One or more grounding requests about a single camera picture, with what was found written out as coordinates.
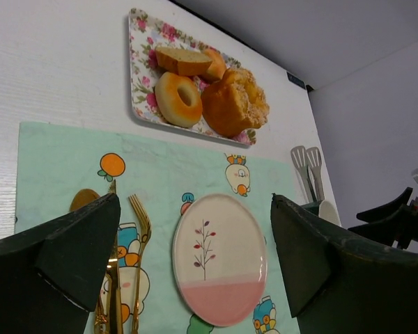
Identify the silver metal tongs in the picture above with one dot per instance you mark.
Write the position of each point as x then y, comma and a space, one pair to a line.
308, 163

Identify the mint cartoon placemat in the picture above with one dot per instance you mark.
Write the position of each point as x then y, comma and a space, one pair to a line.
55, 162

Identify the ring donut bread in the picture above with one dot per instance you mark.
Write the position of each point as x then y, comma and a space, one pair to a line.
178, 100

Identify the large crumb-topped muffin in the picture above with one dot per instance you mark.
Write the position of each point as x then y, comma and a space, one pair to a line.
235, 103

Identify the gold spoon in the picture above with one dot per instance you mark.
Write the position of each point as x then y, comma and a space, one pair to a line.
82, 198

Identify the pink white ceramic plate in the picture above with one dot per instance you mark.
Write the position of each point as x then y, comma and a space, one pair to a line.
220, 260

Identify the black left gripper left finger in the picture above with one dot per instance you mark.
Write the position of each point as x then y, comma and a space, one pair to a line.
51, 274

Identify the sliced loaf bread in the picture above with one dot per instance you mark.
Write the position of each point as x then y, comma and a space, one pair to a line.
182, 62

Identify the gold knife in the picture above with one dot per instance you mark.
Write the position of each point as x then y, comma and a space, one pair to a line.
108, 318

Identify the small round bun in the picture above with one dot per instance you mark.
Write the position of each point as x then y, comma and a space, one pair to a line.
217, 68

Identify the floral rectangular tray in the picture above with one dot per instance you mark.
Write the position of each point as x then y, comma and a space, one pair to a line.
147, 32

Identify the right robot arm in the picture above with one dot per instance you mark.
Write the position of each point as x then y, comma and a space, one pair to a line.
394, 224

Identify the green mug white inside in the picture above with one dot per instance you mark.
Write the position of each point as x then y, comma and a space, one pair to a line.
324, 210

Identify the blue label sticker right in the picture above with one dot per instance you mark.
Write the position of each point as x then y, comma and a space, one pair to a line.
295, 80

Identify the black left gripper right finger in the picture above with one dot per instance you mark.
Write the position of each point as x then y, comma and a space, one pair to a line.
339, 282

